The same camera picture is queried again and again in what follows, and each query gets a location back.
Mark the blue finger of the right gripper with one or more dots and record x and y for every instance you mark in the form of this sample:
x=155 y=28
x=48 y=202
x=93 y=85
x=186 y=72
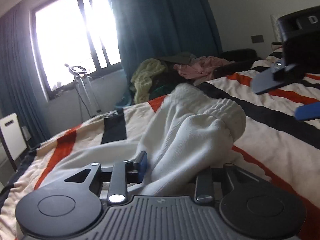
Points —
x=308 y=112

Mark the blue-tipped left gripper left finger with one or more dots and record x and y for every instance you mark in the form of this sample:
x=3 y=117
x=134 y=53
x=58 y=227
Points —
x=124 y=173

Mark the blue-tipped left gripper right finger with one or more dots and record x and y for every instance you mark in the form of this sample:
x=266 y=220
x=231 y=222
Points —
x=204 y=188

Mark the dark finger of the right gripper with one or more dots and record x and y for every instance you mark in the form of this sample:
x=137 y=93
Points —
x=265 y=82

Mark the white sweatpants with black stripe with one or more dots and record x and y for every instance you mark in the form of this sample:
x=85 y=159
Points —
x=187 y=133

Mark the pile of clothes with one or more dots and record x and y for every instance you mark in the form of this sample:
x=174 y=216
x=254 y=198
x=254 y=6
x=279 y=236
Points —
x=156 y=76

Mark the white quilted headboard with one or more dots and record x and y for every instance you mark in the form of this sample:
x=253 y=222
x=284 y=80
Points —
x=276 y=30

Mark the black sofa chair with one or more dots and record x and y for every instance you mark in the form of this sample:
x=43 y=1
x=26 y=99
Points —
x=241 y=60

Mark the striped orange black white blanket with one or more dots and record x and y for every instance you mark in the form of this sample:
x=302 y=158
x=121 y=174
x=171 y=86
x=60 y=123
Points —
x=274 y=143

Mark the white black chair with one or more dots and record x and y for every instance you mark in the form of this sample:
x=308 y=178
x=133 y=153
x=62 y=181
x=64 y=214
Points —
x=12 y=138

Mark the right teal curtain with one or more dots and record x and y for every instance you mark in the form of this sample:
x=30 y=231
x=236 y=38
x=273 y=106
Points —
x=152 y=28

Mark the teal curtain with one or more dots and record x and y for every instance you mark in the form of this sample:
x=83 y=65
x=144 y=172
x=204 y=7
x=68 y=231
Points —
x=17 y=93
x=152 y=28

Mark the left teal curtain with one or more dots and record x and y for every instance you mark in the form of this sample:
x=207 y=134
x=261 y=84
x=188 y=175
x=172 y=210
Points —
x=17 y=93

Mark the grey wall socket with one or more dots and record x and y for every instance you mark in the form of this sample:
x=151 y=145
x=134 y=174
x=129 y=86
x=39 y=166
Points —
x=257 y=39

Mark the window with dark frame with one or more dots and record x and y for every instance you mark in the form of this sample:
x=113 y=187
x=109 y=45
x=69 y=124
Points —
x=73 y=32

